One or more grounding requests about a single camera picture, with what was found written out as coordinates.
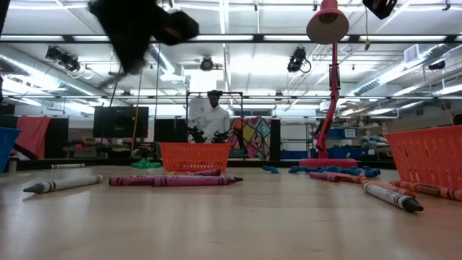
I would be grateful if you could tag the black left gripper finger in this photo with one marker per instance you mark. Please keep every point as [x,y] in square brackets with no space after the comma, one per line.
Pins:
[140,54]
[126,54]

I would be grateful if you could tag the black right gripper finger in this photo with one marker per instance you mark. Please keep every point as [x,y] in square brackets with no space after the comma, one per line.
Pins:
[388,7]
[371,7]

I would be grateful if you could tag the orange plastic basket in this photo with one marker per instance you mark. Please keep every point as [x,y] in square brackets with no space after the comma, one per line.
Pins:
[426,155]
[195,157]

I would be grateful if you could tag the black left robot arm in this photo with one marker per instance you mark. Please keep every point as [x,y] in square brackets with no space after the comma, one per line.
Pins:
[3,11]

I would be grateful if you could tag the black ceiling spotlight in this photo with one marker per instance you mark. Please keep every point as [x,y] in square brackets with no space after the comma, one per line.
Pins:
[63,59]
[206,64]
[296,59]

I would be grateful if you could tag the black television screen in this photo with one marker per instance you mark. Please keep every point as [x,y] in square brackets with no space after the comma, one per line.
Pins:
[121,122]

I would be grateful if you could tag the black partition panel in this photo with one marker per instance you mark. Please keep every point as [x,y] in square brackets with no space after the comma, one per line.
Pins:
[169,130]

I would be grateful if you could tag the person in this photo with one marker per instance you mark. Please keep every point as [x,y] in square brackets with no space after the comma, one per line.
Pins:
[214,122]

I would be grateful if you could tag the red cloth curtain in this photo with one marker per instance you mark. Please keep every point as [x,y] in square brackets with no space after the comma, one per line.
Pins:
[34,133]

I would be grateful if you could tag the blue storage bin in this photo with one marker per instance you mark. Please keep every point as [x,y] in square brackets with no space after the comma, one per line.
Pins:
[346,133]

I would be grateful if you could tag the colourful patterned panel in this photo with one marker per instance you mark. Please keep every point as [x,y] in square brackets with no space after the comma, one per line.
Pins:
[256,137]

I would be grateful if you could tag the blue plastic basket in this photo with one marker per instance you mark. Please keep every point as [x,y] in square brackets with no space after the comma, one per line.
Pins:
[7,148]

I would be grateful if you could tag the red desk lamp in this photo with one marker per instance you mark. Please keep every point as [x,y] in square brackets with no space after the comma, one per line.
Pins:
[326,163]

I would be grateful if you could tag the blue marker cap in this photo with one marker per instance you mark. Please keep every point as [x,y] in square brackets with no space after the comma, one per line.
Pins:
[352,171]
[302,168]
[332,168]
[372,172]
[293,169]
[266,167]
[273,170]
[317,168]

